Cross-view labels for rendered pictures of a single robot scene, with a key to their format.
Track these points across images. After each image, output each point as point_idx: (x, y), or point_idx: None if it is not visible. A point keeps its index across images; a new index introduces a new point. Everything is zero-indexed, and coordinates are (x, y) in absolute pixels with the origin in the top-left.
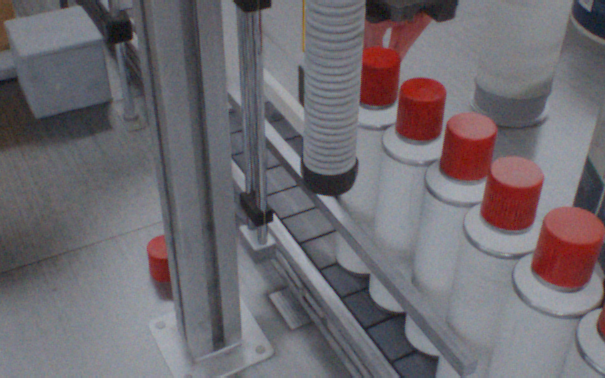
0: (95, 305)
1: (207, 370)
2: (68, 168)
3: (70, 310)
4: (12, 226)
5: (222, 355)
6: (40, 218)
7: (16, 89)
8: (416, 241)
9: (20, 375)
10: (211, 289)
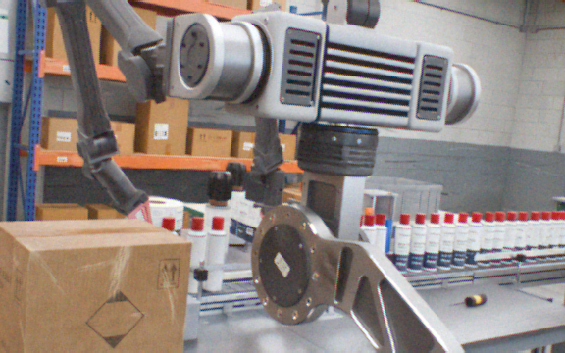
0: (314, 326)
1: (333, 313)
2: (236, 331)
3: (318, 328)
4: (278, 338)
5: None
6: (272, 334)
7: None
8: None
9: (347, 333)
10: None
